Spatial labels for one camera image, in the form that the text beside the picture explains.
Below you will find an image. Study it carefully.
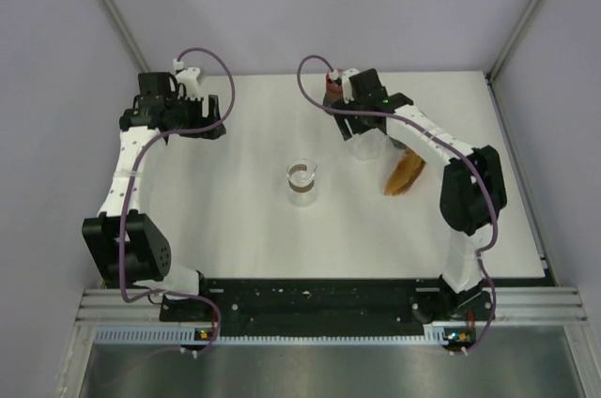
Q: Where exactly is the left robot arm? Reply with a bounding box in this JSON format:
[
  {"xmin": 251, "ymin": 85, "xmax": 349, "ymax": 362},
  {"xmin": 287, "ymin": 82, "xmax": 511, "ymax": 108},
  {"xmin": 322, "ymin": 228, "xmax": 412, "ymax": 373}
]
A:
[{"xmin": 82, "ymin": 66, "xmax": 226, "ymax": 320}]

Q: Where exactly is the white slotted cable duct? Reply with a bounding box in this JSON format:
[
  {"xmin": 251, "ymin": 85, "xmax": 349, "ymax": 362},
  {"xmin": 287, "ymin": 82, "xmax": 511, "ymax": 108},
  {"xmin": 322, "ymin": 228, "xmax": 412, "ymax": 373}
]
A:
[{"xmin": 94, "ymin": 321, "xmax": 475, "ymax": 347}]

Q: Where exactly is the brown coffee filter stack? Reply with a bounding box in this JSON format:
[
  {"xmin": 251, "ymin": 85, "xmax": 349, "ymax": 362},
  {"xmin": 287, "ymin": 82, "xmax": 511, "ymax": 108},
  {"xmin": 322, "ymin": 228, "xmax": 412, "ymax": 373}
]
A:
[{"xmin": 383, "ymin": 148, "xmax": 426, "ymax": 196}]

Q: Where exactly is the right aluminium frame post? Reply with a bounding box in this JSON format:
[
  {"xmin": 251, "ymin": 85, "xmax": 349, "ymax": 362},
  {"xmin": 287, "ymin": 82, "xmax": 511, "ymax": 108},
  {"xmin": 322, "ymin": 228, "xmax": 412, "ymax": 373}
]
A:
[{"xmin": 485, "ymin": 0, "xmax": 546, "ymax": 86}]

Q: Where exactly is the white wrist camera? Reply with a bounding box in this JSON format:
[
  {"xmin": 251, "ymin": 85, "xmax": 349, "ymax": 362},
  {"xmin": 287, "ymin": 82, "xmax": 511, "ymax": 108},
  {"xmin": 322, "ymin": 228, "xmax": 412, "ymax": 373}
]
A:
[
  {"xmin": 172, "ymin": 59, "xmax": 206, "ymax": 100},
  {"xmin": 328, "ymin": 69, "xmax": 359, "ymax": 104}
]

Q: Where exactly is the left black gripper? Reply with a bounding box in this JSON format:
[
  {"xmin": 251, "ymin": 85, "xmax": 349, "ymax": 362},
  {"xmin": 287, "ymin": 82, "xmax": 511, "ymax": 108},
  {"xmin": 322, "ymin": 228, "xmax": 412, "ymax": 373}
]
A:
[{"xmin": 165, "ymin": 91, "xmax": 224, "ymax": 140}]

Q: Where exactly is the left aluminium frame post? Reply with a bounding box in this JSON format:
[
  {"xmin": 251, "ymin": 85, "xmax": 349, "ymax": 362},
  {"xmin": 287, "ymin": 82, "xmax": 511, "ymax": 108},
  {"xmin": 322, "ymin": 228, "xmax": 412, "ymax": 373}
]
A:
[{"xmin": 97, "ymin": 0, "xmax": 151, "ymax": 73}]

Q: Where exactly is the glass beaker with brown band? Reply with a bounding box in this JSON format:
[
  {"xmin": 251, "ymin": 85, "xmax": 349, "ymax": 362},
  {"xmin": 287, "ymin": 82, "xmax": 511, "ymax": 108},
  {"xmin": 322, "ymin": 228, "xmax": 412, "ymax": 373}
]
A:
[{"xmin": 285, "ymin": 158, "xmax": 318, "ymax": 207}]

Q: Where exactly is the aluminium frame post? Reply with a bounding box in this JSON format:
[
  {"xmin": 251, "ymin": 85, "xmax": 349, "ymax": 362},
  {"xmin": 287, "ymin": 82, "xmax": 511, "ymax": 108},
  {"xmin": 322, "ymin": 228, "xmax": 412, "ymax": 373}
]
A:
[
  {"xmin": 97, "ymin": 0, "xmax": 151, "ymax": 73},
  {"xmin": 485, "ymin": 0, "xmax": 546, "ymax": 86}
]

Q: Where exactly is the purple cable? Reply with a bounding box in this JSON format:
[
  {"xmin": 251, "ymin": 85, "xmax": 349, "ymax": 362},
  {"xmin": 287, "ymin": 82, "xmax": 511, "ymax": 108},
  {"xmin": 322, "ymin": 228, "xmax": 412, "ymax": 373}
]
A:
[
  {"xmin": 118, "ymin": 46, "xmax": 236, "ymax": 355},
  {"xmin": 298, "ymin": 54, "xmax": 500, "ymax": 353}
]

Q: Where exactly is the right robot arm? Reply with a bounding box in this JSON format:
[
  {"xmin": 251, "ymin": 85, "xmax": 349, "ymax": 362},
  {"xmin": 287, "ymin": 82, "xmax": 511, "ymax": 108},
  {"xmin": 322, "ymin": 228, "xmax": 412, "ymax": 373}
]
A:
[{"xmin": 323, "ymin": 69, "xmax": 507, "ymax": 319}]

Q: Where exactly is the aluminium front rail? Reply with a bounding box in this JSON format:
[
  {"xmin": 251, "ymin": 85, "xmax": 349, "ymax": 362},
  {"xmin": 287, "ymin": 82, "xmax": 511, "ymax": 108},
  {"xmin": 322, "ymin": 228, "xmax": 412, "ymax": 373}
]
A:
[{"xmin": 76, "ymin": 287, "xmax": 587, "ymax": 326}]

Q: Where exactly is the clear glass dripper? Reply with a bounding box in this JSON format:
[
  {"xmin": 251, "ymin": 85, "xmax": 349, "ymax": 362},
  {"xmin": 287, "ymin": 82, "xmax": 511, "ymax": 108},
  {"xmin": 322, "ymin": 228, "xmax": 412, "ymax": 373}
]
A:
[{"xmin": 345, "ymin": 130, "xmax": 387, "ymax": 161}]

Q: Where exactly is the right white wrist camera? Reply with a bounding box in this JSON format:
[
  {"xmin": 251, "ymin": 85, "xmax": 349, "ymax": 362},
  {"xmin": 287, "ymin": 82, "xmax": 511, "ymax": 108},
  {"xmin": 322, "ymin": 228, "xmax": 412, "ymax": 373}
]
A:
[{"xmin": 328, "ymin": 69, "xmax": 359, "ymax": 104}]

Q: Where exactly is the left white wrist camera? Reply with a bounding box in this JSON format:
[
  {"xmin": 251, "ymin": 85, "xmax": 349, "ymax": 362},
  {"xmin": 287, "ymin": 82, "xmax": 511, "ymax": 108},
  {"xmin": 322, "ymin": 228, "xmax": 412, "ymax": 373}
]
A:
[{"xmin": 172, "ymin": 59, "xmax": 206, "ymax": 100}]

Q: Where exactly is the red-topped dark flask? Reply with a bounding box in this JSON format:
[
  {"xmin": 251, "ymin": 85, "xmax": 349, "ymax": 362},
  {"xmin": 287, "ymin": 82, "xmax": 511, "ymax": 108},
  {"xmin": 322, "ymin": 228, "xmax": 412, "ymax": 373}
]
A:
[{"xmin": 322, "ymin": 73, "xmax": 343, "ymax": 108}]

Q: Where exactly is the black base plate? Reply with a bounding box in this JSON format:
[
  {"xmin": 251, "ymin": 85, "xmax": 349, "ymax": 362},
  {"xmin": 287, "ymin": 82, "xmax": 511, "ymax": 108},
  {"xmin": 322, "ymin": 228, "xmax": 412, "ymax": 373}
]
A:
[{"xmin": 160, "ymin": 279, "xmax": 494, "ymax": 338}]

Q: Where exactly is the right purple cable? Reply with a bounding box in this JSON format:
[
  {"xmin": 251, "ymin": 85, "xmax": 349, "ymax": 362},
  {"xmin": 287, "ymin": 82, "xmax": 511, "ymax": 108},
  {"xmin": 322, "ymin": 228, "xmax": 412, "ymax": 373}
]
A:
[{"xmin": 298, "ymin": 54, "xmax": 500, "ymax": 353}]

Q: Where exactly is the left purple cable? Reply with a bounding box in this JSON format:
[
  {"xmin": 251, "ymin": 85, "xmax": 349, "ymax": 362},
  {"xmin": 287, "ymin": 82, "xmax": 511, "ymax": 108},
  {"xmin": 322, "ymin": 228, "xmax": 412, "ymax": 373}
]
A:
[{"xmin": 118, "ymin": 46, "xmax": 236, "ymax": 355}]

